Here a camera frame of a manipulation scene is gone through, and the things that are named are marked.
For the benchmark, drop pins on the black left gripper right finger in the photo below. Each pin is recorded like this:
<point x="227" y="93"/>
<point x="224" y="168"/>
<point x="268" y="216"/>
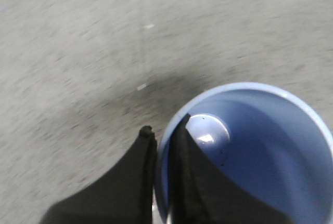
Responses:
<point x="200" y="193"/>

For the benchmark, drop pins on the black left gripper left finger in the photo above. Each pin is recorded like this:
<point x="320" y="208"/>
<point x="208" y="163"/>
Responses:
<point x="123" y="194"/>

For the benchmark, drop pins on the blue plastic cup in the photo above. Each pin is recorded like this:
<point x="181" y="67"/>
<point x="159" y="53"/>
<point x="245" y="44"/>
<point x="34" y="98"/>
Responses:
<point x="265" y="139"/>

